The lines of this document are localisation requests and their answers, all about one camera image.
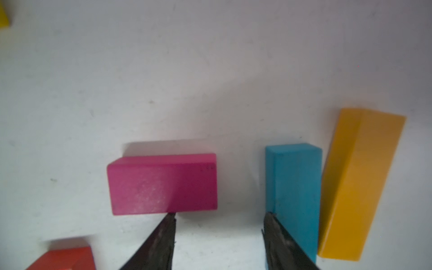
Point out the magenta block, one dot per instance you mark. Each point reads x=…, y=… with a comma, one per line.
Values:
x=163, y=184

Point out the yellow block group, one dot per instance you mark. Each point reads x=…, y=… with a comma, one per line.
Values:
x=4, y=20

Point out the red block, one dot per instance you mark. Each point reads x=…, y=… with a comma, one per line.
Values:
x=65, y=259

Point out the teal block right group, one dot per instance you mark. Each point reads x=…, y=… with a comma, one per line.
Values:
x=293, y=191

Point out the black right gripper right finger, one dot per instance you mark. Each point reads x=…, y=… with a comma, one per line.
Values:
x=282, y=251

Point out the amber orange block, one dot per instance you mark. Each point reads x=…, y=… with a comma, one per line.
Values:
x=356, y=169

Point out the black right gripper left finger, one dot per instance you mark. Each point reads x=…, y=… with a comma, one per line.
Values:
x=156, y=253

